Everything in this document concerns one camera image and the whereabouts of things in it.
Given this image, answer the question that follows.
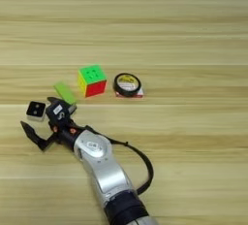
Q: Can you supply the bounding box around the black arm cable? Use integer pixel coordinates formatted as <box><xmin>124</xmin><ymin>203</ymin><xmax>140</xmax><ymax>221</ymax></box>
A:
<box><xmin>106</xmin><ymin>136</ymin><xmax>155</xmax><ymax>196</ymax></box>

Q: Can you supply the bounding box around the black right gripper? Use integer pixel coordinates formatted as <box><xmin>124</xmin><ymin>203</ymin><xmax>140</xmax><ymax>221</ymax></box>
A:
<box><xmin>19</xmin><ymin>96</ymin><xmax>88</xmax><ymax>153</ymax></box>

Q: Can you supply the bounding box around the black tape roll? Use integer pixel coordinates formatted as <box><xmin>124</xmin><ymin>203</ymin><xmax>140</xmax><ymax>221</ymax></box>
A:
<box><xmin>112</xmin><ymin>72</ymin><xmax>145</xmax><ymax>99</ymax></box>

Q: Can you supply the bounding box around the green rectangular block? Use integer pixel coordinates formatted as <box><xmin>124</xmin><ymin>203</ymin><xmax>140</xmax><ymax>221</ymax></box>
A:
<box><xmin>52</xmin><ymin>80</ymin><xmax>78</xmax><ymax>106</ymax></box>

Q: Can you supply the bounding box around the multicoloured puzzle cube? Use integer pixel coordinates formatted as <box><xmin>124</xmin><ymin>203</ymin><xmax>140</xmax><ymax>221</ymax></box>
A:
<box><xmin>77</xmin><ymin>64</ymin><xmax>109</xmax><ymax>99</ymax></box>

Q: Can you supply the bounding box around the small black and white cube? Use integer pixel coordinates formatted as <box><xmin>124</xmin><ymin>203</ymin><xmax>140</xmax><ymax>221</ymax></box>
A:
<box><xmin>25</xmin><ymin>100</ymin><xmax>47</xmax><ymax>122</ymax></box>

